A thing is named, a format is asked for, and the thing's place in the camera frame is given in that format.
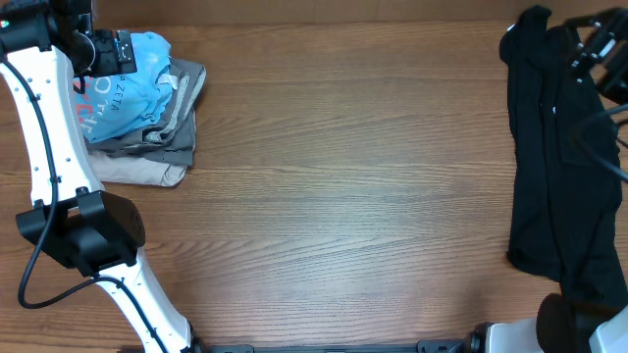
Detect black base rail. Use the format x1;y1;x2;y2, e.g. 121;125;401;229
117;338;555;353

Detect black garment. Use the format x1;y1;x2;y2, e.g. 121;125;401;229
499;6;627;308

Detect beige folded garment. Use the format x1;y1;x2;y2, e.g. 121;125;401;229
88;151;187;187

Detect light blue t-shirt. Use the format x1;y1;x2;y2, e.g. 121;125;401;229
75;32;179;143

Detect grey folded shorts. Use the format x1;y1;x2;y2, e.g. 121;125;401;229
86;59;207;167

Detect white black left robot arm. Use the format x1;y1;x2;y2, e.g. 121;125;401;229
1;1;205;352

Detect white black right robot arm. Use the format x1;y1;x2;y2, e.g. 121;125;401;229
458;6;627;352

